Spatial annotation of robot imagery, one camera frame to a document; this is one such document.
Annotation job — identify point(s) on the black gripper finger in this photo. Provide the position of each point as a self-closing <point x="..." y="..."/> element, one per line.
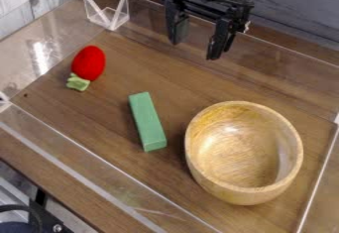
<point x="177" y="23"/>
<point x="222" y="39"/>

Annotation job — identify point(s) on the green rectangular block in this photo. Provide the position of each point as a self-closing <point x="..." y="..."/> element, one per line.
<point x="149" y="125"/>

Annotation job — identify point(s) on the clear acrylic tray wall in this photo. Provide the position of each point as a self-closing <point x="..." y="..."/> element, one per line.
<point x="73" y="140"/>

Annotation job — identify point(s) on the clear acrylic corner bracket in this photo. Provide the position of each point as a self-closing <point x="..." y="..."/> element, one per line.
<point x="108" y="17"/>

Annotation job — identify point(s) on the red plush strawberry toy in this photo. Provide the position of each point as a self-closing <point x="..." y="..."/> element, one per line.
<point x="88" y="68"/>

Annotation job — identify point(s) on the black clamp mount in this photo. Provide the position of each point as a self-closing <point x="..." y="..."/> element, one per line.
<point x="42" y="221"/>

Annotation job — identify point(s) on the light wooden bowl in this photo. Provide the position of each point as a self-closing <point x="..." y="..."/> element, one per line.
<point x="244" y="152"/>

